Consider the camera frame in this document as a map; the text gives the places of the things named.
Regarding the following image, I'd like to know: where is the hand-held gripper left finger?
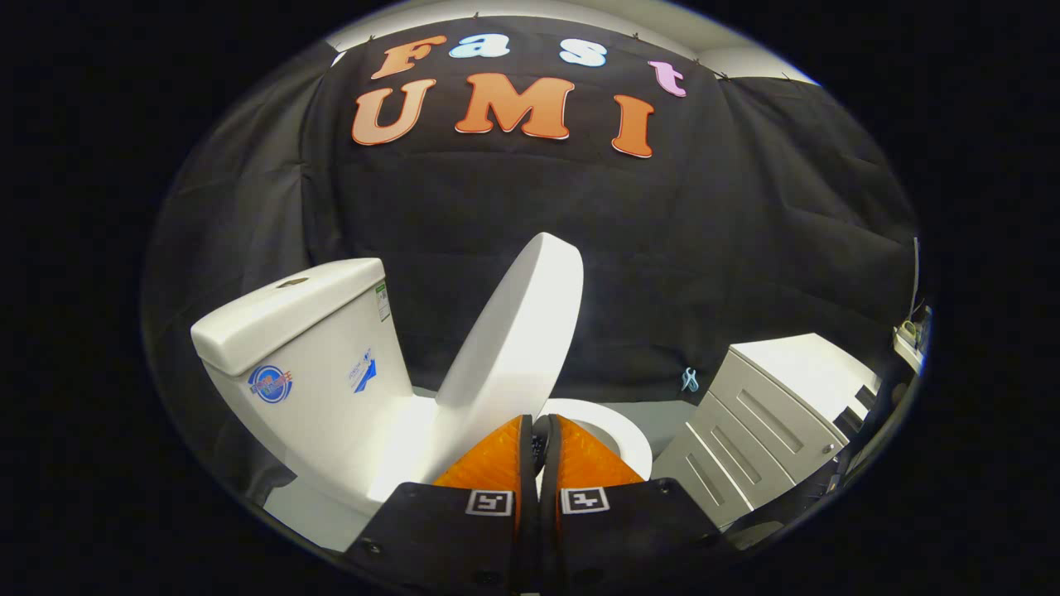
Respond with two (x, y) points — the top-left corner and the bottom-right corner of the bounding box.
(344, 414), (539, 596)

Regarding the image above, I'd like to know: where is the black backdrop cloth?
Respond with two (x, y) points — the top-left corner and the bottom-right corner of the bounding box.
(141, 15), (922, 497)

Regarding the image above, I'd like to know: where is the white drawer cabinet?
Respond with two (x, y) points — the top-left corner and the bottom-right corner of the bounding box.
(650, 333), (883, 531)

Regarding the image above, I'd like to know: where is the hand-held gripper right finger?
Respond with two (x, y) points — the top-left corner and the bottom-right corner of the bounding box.
(537, 414), (738, 596)

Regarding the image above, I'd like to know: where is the white ceramic toilet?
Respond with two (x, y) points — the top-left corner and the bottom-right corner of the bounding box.
(190, 258), (655, 554)

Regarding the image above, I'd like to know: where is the white toilet seat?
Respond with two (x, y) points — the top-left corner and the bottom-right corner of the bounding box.
(538, 399), (654, 482)

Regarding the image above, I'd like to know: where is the white toilet lid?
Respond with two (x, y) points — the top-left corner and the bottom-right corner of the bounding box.
(431, 232), (585, 486)

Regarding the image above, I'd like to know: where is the white wall shelf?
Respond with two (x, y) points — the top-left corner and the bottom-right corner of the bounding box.
(893, 324), (930, 375)

